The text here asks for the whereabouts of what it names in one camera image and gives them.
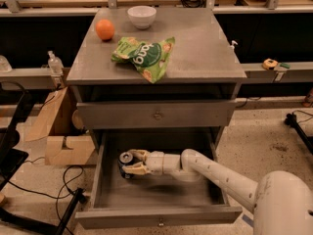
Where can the clear sanitizer bottle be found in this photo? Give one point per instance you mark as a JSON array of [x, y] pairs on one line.
[[55, 64]]

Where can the grey upper drawer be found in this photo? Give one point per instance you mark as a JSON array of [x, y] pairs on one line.
[[156, 114]]

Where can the black chair frame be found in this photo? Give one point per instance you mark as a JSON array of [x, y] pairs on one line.
[[11, 160]]

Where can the orange fruit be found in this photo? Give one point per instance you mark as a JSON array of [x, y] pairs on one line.
[[105, 29]]

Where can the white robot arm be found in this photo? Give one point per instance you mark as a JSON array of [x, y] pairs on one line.
[[281, 203]]

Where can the grey drawer cabinet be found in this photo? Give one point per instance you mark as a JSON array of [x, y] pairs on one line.
[[170, 86]]

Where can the white ceramic bowl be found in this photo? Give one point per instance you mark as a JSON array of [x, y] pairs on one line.
[[142, 17]]

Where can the small white pump bottle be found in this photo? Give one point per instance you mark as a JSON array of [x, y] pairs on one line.
[[234, 44]]

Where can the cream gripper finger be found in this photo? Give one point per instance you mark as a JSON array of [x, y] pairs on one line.
[[140, 154], [136, 169]]

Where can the green chip bag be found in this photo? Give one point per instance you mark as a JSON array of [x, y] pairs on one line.
[[149, 58]]

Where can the cardboard box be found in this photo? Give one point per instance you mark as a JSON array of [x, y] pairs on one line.
[[58, 123]]

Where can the blue pepsi can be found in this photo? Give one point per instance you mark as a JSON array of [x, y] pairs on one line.
[[124, 159]]

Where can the open grey lower drawer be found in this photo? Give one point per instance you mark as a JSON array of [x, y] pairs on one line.
[[153, 200]]

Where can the black tripod leg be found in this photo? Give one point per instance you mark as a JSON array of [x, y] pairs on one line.
[[291, 121]]

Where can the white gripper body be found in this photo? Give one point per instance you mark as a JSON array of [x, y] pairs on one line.
[[156, 163]]

